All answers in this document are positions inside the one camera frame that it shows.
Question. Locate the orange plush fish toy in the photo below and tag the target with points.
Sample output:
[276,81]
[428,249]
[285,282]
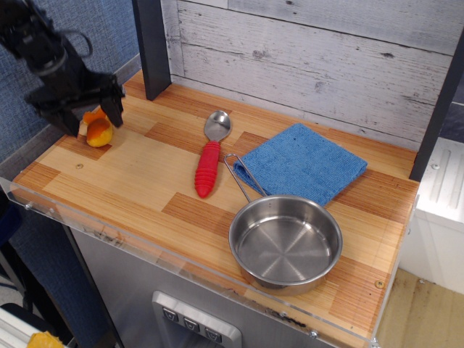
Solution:
[97,128]

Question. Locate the folded blue cloth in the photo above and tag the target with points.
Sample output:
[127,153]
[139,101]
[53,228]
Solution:
[300,162]

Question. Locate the clear acrylic table guard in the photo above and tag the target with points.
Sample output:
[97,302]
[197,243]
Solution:
[156,251]

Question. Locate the dark left frame post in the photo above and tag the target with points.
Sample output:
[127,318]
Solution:
[152,46]

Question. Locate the dark frame post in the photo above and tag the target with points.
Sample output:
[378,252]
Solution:
[152,46]
[451,82]

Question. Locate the small steel saucepan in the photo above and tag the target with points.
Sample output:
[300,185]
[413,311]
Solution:
[285,245]

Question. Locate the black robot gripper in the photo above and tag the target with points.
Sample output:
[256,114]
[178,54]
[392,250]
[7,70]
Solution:
[69,84]

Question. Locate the dark right frame post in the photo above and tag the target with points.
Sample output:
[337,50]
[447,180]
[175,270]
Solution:
[451,82]

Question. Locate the white ribbed box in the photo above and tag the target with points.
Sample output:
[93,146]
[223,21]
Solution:
[433,246]

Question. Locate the red handled metal spoon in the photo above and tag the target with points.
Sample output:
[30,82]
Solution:
[217,127]

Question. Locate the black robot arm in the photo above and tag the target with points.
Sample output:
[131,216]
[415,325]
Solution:
[27,33]

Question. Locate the silver button control panel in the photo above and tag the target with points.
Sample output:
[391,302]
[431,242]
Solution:
[195,322]

